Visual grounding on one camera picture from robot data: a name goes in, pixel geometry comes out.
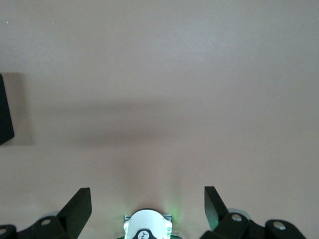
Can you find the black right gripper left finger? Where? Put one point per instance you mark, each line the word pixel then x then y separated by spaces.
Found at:
pixel 74 214

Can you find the black plastic box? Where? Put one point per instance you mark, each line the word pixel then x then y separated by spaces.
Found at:
pixel 5 112

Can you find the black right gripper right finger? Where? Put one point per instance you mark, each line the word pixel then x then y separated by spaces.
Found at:
pixel 216 214

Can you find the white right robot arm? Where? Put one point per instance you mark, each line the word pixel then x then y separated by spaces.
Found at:
pixel 147 224

